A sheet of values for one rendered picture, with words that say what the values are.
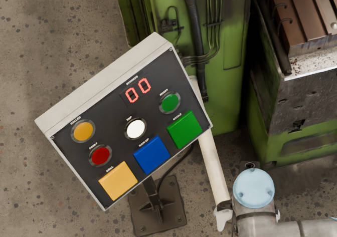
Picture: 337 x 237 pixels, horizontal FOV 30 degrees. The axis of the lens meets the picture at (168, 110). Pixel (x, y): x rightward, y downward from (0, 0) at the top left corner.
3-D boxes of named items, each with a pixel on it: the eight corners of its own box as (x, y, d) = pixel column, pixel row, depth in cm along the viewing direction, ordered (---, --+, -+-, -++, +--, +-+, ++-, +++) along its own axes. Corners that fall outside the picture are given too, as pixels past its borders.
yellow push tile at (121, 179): (138, 182, 150) (125, 162, 145) (113, 201, 149) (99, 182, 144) (135, 178, 152) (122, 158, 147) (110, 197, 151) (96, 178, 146)
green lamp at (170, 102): (181, 109, 147) (180, 102, 143) (162, 114, 147) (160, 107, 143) (178, 97, 148) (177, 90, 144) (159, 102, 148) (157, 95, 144)
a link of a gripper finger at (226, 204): (211, 210, 144) (235, 204, 137) (211, 203, 145) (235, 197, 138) (228, 213, 146) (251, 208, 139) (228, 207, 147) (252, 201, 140)
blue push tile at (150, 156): (171, 156, 152) (159, 136, 147) (146, 175, 151) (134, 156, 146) (167, 153, 153) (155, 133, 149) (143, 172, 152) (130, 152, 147)
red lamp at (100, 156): (113, 162, 143) (110, 156, 139) (93, 167, 143) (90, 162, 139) (110, 149, 144) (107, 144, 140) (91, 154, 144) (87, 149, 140)
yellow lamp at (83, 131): (97, 138, 138) (93, 132, 134) (75, 143, 138) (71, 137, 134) (94, 125, 139) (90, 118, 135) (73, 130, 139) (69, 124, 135)
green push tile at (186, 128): (202, 131, 154) (191, 110, 149) (179, 150, 152) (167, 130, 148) (198, 127, 155) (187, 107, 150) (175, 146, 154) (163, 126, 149)
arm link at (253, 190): (235, 211, 115) (230, 166, 118) (234, 223, 125) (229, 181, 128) (279, 207, 115) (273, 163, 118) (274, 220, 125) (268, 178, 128)
